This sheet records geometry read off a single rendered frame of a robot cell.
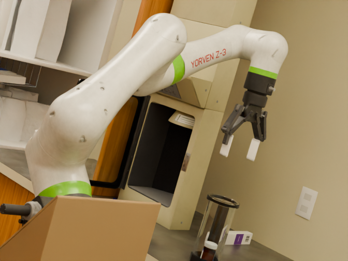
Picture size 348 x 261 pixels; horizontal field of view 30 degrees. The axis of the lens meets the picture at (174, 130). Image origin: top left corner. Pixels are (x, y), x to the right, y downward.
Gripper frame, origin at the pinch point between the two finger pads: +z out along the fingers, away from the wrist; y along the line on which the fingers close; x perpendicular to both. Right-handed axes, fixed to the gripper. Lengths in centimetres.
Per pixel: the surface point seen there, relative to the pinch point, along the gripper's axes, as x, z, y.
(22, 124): 159, 31, 21
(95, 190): 68, 36, 4
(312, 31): 27, -49, 56
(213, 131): 31.3, -1.6, 21.1
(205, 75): 35.7, -20.6, 12.8
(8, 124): 159, 32, 13
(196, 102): 32.5, -10.6, 8.9
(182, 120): 42.7, -1.9, 15.2
